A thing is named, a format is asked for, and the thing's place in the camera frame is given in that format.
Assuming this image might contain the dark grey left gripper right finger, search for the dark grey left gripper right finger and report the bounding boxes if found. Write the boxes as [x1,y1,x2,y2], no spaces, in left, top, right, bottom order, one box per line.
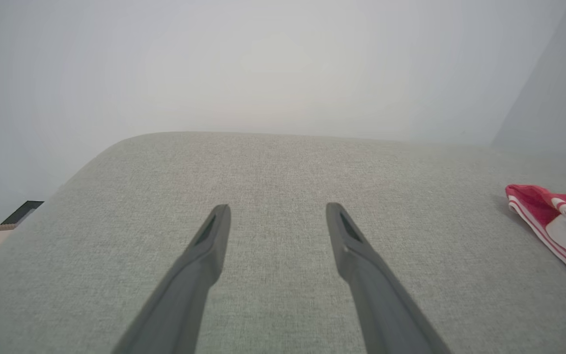
[326,202,453,354]

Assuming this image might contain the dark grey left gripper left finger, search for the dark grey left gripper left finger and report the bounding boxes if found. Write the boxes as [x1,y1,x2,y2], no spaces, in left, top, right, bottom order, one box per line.
[111,204,232,354]

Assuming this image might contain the red basketball jersey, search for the red basketball jersey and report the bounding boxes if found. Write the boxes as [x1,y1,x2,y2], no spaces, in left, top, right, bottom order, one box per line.
[505,184,566,299]

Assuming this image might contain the dark baseboard strip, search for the dark baseboard strip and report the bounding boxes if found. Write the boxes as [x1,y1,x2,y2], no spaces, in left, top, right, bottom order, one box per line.
[0,200,45,226]

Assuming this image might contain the grey partition panel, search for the grey partition panel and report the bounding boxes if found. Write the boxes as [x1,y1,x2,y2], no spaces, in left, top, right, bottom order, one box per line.
[492,0,566,159]

